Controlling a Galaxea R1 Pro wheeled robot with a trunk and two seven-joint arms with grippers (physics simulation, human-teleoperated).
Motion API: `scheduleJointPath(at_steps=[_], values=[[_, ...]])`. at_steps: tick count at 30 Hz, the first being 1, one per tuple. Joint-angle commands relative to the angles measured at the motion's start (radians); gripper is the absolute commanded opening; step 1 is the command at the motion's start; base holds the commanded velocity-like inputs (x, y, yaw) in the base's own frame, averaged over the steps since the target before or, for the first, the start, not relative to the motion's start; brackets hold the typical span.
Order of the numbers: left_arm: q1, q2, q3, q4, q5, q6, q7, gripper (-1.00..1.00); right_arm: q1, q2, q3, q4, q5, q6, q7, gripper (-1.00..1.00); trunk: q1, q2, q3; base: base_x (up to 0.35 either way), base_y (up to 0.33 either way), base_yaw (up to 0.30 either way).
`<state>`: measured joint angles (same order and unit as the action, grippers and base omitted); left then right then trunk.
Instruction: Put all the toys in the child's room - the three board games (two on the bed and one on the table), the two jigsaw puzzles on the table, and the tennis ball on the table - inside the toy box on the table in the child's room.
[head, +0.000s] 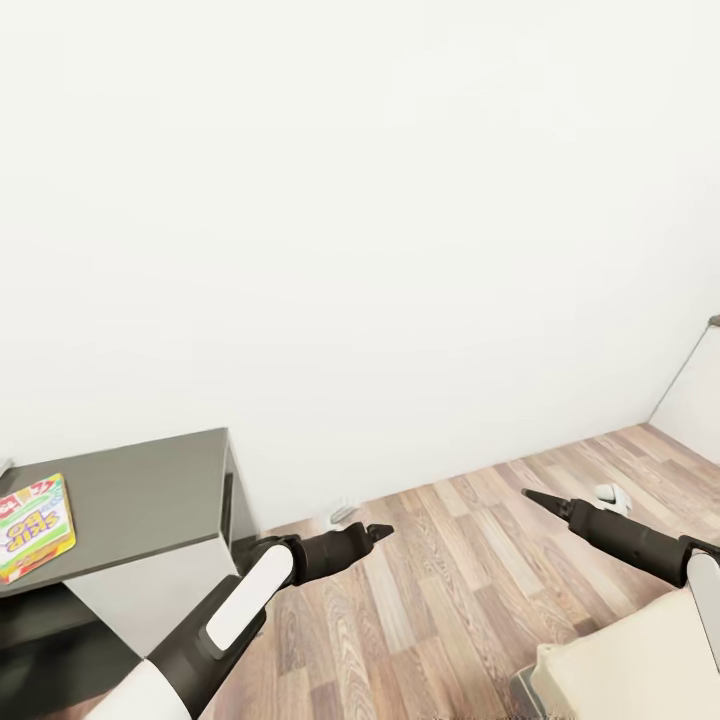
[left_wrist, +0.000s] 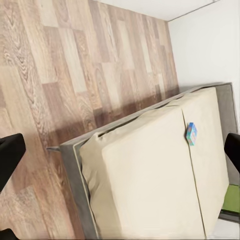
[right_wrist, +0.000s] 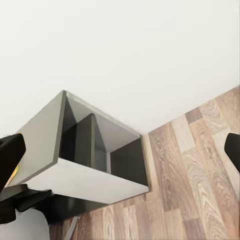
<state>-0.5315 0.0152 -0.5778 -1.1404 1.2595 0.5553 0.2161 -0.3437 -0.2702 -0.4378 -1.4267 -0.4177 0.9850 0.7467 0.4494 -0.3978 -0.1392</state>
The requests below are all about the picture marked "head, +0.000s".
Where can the desk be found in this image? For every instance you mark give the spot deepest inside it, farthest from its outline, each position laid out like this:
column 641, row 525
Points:
column 158, row 525

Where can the board game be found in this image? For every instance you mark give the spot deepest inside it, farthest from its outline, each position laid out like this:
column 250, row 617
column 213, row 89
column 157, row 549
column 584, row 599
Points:
column 35, row 526

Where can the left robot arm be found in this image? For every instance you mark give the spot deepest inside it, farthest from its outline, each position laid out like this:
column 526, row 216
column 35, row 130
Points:
column 180, row 677

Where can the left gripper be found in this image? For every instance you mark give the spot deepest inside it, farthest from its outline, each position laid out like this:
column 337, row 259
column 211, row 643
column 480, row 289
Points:
column 344, row 548

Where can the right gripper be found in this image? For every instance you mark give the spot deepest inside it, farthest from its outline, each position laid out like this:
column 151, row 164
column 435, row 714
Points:
column 610, row 532

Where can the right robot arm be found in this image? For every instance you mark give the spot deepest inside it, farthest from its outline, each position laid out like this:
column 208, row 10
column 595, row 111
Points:
column 682, row 562

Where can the bed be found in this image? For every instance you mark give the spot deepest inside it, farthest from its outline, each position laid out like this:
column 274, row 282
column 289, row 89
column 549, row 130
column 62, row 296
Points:
column 656, row 664

